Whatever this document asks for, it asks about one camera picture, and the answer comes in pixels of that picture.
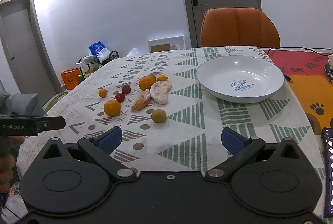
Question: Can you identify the person's left hand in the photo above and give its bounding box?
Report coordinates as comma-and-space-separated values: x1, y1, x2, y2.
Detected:
0, 136, 25, 194

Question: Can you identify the black cable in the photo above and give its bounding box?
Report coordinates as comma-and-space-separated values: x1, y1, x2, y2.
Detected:
256, 45, 333, 84

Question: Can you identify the white foam packaging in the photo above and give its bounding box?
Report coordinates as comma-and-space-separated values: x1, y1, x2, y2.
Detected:
147, 36, 185, 53

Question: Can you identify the blue white plastic bag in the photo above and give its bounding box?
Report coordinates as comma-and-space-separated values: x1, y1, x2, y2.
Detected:
89, 41, 111, 63

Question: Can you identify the brown-green round fruit front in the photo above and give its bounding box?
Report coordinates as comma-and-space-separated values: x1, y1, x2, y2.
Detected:
151, 109, 167, 123

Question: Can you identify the grey side door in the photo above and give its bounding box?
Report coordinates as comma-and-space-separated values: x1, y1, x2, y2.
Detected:
1, 0, 63, 105

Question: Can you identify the red apple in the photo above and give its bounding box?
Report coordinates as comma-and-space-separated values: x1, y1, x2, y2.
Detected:
115, 93, 125, 103
121, 84, 131, 95

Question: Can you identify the orange box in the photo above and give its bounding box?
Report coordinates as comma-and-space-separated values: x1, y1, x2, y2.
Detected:
60, 68, 80, 90

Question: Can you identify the medium orange front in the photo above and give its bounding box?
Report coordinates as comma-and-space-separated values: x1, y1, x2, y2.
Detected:
103, 99, 121, 117

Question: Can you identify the white object on mat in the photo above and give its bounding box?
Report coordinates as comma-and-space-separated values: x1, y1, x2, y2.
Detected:
328, 54, 333, 71

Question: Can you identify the large orange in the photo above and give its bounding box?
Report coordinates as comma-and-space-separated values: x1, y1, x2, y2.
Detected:
139, 75, 156, 91

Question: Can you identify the patterned white tablecloth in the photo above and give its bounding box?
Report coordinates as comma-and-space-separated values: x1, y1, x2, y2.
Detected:
17, 46, 325, 178

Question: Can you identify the orange leather chair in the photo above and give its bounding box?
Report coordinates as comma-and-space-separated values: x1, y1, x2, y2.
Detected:
200, 7, 281, 47

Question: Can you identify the small orange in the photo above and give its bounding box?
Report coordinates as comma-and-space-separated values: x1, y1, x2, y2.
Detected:
98, 88, 108, 98

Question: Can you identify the peeled orange pomelo segment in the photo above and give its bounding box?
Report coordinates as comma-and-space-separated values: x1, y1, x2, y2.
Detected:
131, 89, 151, 112

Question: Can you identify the clear plastic bag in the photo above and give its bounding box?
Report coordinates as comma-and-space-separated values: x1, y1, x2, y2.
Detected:
126, 47, 143, 57

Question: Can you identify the small yellow lemon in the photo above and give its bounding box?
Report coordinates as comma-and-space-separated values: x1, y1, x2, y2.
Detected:
157, 75, 168, 81

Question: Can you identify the black metal rack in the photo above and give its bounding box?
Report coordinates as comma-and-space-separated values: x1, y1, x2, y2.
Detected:
75, 50, 119, 78

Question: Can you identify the white enamel plate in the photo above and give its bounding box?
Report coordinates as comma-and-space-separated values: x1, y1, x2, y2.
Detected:
196, 55, 285, 104

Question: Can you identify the grey sofa cushion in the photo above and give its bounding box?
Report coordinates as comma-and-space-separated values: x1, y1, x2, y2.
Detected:
0, 82, 46, 117

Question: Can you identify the red cartoon mat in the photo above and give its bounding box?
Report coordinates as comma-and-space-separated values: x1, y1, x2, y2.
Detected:
265, 49, 332, 136

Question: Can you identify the peeled pomelo segment large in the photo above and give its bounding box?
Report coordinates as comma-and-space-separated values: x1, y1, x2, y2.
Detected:
150, 81, 172, 105

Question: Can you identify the green floor mat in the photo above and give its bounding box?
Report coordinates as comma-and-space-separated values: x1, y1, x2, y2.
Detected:
43, 92, 68, 113

